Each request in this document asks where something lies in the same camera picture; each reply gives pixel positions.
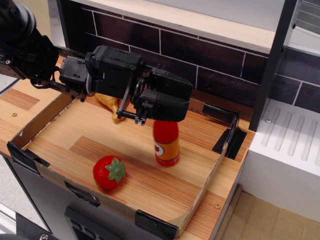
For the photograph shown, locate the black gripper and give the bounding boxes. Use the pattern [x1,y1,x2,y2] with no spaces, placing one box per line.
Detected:
[84,45,193,125]

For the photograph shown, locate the red hot sauce bottle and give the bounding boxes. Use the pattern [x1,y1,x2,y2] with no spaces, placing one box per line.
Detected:
[153,120,180,167]

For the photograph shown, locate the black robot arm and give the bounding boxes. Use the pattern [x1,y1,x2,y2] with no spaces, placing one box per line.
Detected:
[0,0,193,125]

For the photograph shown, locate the cardboard fence with black tape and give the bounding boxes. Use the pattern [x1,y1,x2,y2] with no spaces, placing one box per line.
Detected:
[7,90,254,240]

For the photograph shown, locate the plastic chicken drumstick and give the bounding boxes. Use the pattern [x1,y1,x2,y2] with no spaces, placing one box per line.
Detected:
[94,93,125,122]

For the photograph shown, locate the red plastic strawberry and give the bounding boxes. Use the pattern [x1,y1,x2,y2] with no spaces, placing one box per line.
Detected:
[92,155,126,190]

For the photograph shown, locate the light wooden shelf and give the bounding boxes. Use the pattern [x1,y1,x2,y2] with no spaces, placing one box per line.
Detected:
[78,0,275,54]

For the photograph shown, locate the black left side panel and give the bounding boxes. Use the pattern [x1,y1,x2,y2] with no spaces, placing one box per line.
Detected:
[56,0,83,51]

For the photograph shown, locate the brass screw right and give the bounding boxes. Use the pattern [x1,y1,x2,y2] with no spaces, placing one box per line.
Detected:
[214,203,222,210]

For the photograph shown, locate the white toy sink drainboard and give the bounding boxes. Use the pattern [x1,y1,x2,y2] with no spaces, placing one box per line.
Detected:
[240,100,320,222]

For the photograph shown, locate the black toy oven panel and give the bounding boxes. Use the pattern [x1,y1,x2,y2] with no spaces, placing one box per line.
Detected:
[63,206,126,240]

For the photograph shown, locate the black vertical post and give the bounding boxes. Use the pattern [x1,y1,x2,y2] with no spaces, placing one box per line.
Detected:
[249,0,301,131]

